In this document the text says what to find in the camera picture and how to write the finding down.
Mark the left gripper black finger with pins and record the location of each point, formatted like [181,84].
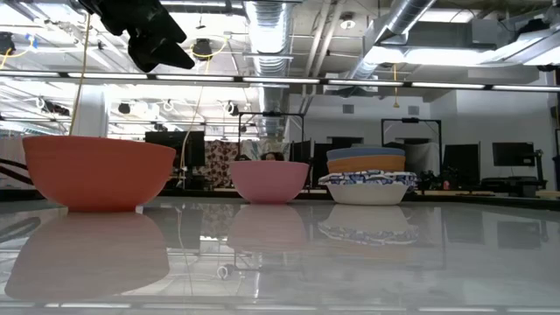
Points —
[164,26]
[153,54]

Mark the blue white patterned bowl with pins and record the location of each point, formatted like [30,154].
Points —
[367,194]

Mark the white square pillar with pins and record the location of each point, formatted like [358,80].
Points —
[94,114]

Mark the black monitor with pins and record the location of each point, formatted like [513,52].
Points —
[175,146]
[461,162]
[513,154]

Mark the floral patterned cloth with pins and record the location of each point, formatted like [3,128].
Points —
[221,162]

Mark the long LED light bar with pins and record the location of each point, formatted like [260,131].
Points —
[280,80]

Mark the large orange bowl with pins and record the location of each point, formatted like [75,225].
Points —
[96,175]

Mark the person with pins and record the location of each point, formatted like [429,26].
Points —
[272,156]

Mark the pink bowl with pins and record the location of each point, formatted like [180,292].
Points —
[269,184]

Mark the yellow-orange bowl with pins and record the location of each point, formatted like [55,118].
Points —
[366,164]

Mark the black desk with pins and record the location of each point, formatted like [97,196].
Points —
[512,181]

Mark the silver round air duct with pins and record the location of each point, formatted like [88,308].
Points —
[394,22]
[269,35]

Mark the black frame stand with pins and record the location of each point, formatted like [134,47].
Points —
[411,120]
[271,114]

